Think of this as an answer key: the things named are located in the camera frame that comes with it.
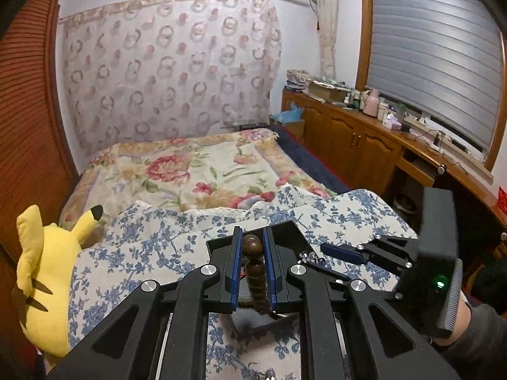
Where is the floral bed blanket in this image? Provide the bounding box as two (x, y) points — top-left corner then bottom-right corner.
(59, 129), (337, 230)

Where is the tied beige side curtain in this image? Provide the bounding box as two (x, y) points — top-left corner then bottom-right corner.
(315, 0), (337, 80)

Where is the grey window blind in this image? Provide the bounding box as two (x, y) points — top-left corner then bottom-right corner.
(365, 0), (504, 155)

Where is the pink thermos jug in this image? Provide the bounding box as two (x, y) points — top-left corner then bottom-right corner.
(362, 89), (380, 117)

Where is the brown wooden bead bracelet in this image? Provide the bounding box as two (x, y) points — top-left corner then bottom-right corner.
(240, 235), (270, 317)

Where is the brown slatted wooden wardrobe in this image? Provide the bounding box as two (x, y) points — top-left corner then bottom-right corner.
(0, 0), (80, 309)

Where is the cardboard box with blue paper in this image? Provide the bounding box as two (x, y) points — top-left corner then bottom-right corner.
(271, 103), (305, 139)

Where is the long wooden cabinet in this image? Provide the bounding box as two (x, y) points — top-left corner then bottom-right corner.
(281, 89), (507, 238)

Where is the stack of folded cloths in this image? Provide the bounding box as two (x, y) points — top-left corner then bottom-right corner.
(286, 69), (310, 90)

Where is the person's right forearm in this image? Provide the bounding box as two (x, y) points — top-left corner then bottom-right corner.
(432, 297), (507, 380)

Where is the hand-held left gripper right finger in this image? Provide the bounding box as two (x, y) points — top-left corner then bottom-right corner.
(262, 222), (462, 380)

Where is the blue floral tablecloth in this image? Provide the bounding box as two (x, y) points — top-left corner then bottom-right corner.
(67, 185), (420, 380)

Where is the wooden window frame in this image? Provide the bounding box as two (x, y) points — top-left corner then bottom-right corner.
(354, 0), (507, 175)

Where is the yellow plush toy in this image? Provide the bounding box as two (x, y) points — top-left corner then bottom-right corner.
(11, 205), (104, 359)

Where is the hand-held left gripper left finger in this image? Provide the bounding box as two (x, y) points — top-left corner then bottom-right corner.
(48, 225), (244, 380)

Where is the dark blue bedsheet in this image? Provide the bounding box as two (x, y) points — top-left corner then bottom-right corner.
(269, 126), (353, 199)

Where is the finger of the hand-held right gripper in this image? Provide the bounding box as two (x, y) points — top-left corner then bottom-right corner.
(368, 234), (421, 260)
(320, 243), (416, 282)

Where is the cardboard box with clutter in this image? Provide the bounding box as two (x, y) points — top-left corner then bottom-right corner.
(307, 80), (351, 101)

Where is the circle patterned curtain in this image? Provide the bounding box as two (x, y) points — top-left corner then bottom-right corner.
(59, 0), (283, 163)

